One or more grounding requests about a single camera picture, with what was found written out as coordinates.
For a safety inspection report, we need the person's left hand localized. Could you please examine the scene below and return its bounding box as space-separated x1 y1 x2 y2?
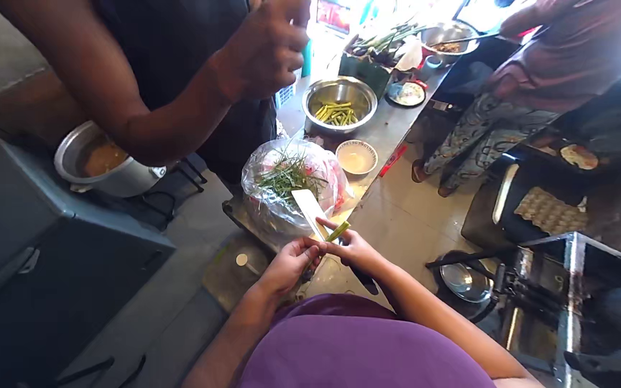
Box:
258 236 322 296

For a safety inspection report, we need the person's right hand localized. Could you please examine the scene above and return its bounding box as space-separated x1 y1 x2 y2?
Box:
316 217 388 277

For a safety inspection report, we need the green vegetable stalk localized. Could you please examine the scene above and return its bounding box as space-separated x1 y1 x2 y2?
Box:
325 221 351 244

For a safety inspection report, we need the knife with wide blade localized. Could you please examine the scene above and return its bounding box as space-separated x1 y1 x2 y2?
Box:
291 189 379 296

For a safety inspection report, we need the person's right forearm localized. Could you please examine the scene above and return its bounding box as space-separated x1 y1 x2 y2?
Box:
371 261 546 388

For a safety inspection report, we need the person's left forearm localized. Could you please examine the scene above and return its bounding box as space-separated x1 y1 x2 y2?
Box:
181 283 280 388

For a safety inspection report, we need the clear plastic bag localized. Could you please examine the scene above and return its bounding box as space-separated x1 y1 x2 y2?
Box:
241 138 354 239

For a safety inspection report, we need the pile of green vegetable peels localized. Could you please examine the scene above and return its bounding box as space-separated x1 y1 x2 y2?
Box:
254 152 328 207

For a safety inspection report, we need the round patterned bowl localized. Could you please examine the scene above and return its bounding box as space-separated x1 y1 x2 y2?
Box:
335 139 379 176

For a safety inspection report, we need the red plastic packet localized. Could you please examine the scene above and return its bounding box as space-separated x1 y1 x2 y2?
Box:
378 144 408 179

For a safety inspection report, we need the person's body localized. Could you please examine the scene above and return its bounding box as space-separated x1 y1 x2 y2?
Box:
236 293 498 388

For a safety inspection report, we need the metal work table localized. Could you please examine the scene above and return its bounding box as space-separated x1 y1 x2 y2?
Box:
224 38 465 302

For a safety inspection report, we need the pile of cut green stalks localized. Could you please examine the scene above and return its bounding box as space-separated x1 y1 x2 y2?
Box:
315 101 359 127

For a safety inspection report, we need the large steel bowl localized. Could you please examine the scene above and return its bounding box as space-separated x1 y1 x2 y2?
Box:
302 75 378 134

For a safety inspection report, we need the round steel basin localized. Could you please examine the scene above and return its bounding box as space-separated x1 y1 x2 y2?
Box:
439 262 494 304

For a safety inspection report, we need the black metal stand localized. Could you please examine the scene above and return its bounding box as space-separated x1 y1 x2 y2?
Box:
142 157 208 232

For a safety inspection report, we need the plate with white food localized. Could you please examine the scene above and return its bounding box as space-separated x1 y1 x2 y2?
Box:
386 80 428 108

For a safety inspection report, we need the dark green crate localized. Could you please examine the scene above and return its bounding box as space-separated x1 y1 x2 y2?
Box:
338 50 397 100

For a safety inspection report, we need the pile of leafy green vegetables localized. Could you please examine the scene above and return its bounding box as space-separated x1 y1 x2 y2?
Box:
345 23 424 68

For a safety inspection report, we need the large aluminium pot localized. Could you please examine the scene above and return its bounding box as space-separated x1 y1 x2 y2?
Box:
54 120 167 198

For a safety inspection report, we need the egg tray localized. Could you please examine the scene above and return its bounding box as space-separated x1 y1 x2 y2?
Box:
514 186 589 236

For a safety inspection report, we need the steel bowl with brown food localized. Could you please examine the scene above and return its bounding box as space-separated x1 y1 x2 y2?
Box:
420 20 480 57

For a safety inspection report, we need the grey metal cabinet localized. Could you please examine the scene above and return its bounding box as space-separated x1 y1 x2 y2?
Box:
0 137 176 388

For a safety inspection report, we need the large dark pot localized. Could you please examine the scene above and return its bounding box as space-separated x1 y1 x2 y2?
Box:
564 284 621 388

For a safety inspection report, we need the long-handled ladle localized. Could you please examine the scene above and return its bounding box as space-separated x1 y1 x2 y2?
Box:
432 32 503 46

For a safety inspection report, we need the metal frame stand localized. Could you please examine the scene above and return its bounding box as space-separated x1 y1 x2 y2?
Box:
499 232 621 388

